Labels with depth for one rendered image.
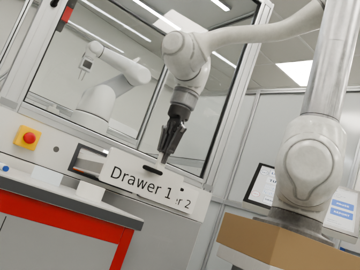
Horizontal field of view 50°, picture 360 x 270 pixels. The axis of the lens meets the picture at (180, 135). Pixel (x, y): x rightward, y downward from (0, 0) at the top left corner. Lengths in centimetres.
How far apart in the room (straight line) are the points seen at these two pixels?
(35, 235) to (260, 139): 254
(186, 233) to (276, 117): 169
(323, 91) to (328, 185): 25
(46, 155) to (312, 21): 103
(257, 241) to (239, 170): 219
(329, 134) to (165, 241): 100
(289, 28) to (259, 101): 212
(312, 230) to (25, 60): 110
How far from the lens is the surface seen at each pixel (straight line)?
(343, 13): 116
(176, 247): 180
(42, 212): 91
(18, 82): 148
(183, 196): 174
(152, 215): 169
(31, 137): 141
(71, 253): 95
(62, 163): 152
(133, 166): 124
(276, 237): 103
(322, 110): 103
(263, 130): 325
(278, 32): 133
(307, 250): 109
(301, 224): 114
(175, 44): 114
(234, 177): 328
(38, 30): 153
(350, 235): 187
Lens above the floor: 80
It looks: 11 degrees up
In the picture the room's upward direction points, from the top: 20 degrees clockwise
